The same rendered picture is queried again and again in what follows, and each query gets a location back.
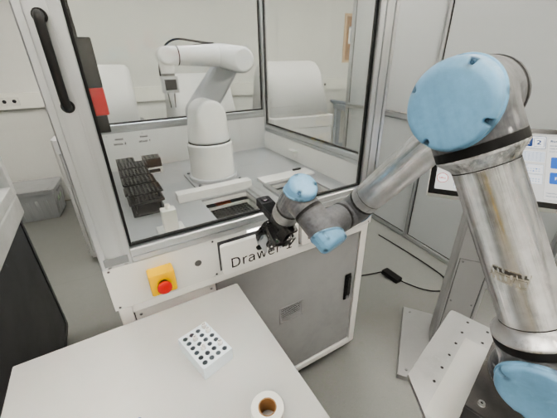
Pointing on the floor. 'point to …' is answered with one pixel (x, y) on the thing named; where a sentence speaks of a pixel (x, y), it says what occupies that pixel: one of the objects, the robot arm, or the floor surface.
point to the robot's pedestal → (457, 381)
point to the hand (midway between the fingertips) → (263, 240)
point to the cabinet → (290, 297)
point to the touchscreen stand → (420, 339)
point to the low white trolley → (163, 370)
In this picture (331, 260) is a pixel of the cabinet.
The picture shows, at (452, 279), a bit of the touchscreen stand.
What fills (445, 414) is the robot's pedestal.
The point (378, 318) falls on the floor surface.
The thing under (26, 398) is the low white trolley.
